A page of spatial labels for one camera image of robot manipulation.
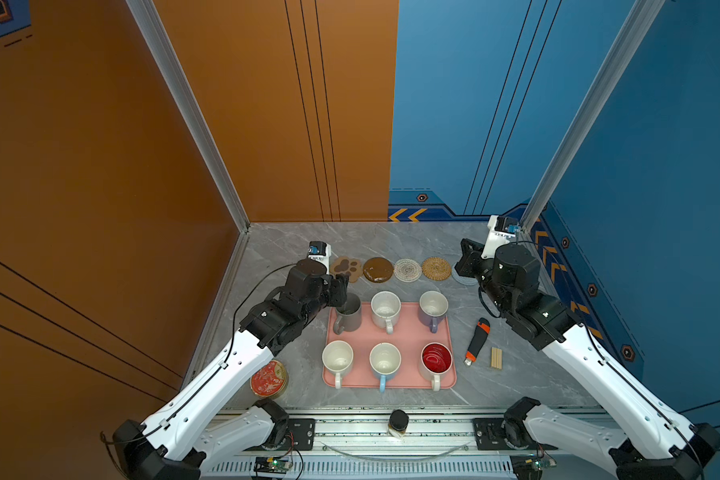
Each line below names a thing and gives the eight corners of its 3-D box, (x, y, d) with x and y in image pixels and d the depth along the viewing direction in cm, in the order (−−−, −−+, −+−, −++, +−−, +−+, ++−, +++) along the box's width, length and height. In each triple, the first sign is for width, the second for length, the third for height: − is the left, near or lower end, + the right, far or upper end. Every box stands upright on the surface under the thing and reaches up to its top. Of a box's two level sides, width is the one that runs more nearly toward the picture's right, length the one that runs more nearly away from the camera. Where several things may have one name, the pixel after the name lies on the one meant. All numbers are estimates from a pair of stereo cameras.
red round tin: (251, 399, 81) (246, 395, 78) (259, 365, 87) (255, 359, 84) (285, 399, 81) (281, 395, 78) (291, 364, 87) (287, 359, 84)
